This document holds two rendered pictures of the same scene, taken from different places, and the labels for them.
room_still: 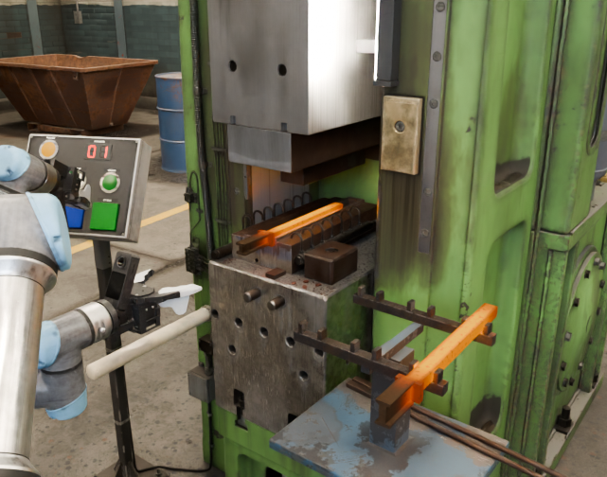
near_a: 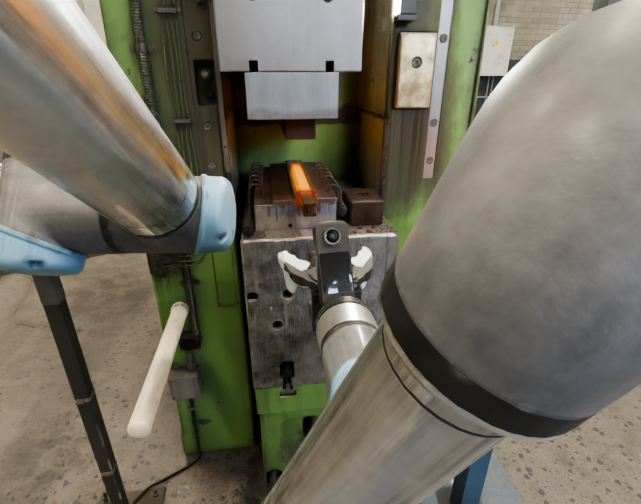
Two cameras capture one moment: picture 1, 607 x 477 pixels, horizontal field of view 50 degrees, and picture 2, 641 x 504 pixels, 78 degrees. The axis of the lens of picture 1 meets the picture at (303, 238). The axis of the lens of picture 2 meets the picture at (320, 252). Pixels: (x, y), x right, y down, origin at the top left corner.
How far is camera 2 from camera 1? 1.14 m
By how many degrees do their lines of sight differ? 41
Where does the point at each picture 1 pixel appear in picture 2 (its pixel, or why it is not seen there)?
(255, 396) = (308, 358)
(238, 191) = (212, 167)
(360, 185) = (284, 151)
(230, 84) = (249, 18)
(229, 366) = (274, 343)
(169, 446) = (136, 463)
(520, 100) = not seen: hidden behind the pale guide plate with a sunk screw
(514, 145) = not seen: hidden behind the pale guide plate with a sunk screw
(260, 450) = (313, 405)
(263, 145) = (300, 91)
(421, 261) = (426, 186)
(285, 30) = not seen: outside the picture
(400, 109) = (418, 44)
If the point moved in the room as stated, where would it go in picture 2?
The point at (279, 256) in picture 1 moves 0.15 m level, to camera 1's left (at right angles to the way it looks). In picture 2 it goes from (321, 212) to (272, 227)
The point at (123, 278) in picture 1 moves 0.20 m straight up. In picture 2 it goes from (347, 258) to (352, 94)
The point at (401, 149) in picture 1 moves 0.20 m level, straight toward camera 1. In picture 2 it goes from (417, 84) to (489, 87)
